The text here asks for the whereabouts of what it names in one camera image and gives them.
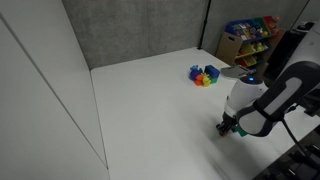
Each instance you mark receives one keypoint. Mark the black vertical pole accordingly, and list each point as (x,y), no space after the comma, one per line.
(204,25)

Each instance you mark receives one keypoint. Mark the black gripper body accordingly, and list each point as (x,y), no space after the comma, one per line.
(229,120)

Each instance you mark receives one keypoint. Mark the grey flat tray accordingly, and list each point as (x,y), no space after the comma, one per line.
(233,71)

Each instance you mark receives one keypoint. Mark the purple toy block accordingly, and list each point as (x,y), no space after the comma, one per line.
(194,74)

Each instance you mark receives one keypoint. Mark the orange toy block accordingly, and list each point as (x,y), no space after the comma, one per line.
(199,80)

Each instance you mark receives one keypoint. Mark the black equipment frame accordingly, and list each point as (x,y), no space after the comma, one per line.
(300,165)

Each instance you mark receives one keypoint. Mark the green toy block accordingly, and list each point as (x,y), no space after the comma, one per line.
(214,80)

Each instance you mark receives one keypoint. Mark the toy shelf with colourful bins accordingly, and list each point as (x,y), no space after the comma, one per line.
(246,40)

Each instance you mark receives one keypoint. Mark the black table clamp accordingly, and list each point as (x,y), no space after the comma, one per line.
(313,111)

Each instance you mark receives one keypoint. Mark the yellow toy block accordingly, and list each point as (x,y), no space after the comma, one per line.
(206,80)

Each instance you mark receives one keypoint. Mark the light blue toy piece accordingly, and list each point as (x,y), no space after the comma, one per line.
(194,67)

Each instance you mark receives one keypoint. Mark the large blue block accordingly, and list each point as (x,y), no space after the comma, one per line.
(212,71)

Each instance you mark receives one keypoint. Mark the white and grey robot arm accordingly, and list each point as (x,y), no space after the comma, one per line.
(280,96)

